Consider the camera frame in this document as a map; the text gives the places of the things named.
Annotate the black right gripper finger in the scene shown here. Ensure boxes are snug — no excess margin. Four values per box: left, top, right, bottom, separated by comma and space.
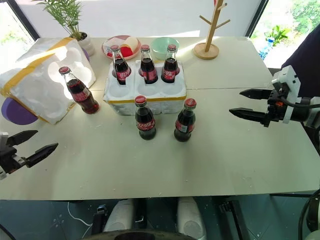
239, 88, 273, 101
228, 107, 272, 129

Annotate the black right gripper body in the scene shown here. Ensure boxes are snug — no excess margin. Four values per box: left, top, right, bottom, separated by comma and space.
266, 87, 289, 123

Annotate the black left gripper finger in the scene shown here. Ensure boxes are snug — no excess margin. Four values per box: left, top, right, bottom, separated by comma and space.
6, 129, 39, 147
24, 142, 59, 169

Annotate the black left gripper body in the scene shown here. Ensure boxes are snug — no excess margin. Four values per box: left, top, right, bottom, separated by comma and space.
0, 144, 27, 175

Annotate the white foam lid yellow tape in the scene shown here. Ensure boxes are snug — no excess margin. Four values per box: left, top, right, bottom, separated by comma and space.
0, 37, 97, 125

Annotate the glass cola bottle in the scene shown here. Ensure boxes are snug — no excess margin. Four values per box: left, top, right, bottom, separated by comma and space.
58, 66, 101, 116
173, 98, 198, 143
134, 95, 158, 141
160, 44, 181, 84
110, 44, 133, 86
138, 44, 159, 85

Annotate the white foam bottle crate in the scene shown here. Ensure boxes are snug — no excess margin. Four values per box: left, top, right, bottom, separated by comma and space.
103, 59, 188, 117

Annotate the person in dark clothing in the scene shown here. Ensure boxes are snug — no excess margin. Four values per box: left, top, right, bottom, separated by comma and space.
280, 24, 320, 76

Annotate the wooden mug tree stand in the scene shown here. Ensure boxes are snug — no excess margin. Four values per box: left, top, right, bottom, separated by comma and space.
192, 0, 232, 60

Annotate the white rounded robot leg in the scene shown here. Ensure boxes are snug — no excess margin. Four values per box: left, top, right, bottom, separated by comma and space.
176, 197, 208, 240
103, 198, 135, 233

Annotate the mint green bowl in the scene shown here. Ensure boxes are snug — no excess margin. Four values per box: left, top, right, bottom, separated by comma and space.
150, 37, 181, 61

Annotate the white ribbed plant pot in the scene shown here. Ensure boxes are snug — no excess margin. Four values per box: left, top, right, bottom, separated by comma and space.
74, 31, 97, 57

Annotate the green potted plant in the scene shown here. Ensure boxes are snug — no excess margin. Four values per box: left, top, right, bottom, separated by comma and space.
31, 0, 89, 41

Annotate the dark rounded shape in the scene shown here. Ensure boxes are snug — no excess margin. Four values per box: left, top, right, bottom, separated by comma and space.
81, 228, 202, 240

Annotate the pink patterned plate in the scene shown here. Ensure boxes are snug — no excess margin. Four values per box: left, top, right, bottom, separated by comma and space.
101, 35, 142, 61

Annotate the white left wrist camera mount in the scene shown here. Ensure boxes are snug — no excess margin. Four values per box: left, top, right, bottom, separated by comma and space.
0, 131, 8, 181

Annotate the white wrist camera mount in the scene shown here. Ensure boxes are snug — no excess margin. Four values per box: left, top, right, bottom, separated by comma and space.
0, 131, 8, 181
271, 65, 301, 125

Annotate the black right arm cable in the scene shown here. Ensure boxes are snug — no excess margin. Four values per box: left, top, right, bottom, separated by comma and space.
276, 98, 320, 109

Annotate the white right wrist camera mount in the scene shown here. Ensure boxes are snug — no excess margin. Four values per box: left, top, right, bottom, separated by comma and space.
271, 65, 301, 125

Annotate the white floor cable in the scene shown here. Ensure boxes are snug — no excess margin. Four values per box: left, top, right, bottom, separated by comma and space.
66, 201, 94, 227

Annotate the black table frame bracket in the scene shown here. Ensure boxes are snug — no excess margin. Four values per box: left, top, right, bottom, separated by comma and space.
92, 204, 109, 234

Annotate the black looped cable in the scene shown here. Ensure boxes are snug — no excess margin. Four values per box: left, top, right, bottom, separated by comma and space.
299, 188, 320, 234

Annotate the black table frame leg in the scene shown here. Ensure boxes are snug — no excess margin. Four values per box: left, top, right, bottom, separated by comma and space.
218, 197, 252, 240

